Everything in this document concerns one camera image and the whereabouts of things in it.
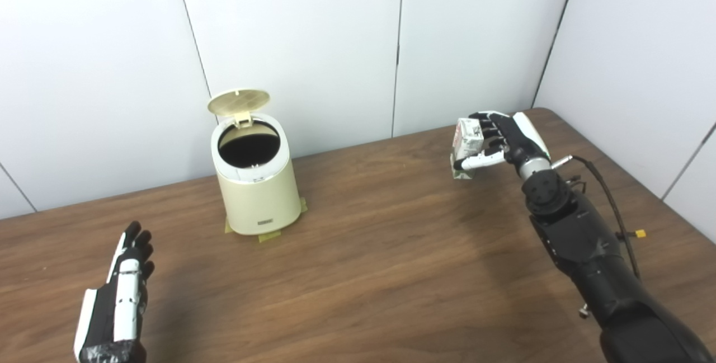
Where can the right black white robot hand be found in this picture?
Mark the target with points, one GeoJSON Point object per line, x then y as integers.
{"type": "Point", "coordinates": [517, 139]}

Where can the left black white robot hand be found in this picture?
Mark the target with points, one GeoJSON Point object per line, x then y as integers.
{"type": "Point", "coordinates": [126, 307]}

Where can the white green milk carton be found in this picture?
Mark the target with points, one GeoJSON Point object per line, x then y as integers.
{"type": "Point", "coordinates": [467, 136]}

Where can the cream-colored bin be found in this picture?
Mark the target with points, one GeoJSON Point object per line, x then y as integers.
{"type": "Point", "coordinates": [260, 201]}

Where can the round cream bin lid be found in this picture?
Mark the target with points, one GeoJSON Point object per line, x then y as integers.
{"type": "Point", "coordinates": [238, 101]}

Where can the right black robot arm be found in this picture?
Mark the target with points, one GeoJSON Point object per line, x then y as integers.
{"type": "Point", "coordinates": [593, 251]}

